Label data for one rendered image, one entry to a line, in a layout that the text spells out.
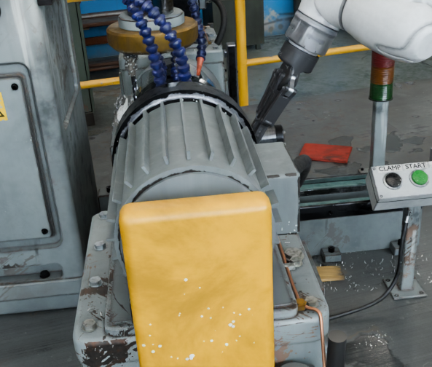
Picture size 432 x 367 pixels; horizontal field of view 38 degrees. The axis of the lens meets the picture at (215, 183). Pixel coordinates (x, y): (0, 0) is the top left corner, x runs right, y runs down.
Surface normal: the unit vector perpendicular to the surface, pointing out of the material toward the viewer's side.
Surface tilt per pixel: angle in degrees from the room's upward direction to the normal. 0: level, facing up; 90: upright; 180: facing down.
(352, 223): 90
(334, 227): 90
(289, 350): 90
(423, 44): 109
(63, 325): 0
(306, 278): 0
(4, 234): 90
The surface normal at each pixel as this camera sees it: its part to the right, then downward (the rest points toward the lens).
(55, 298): 0.10, 0.45
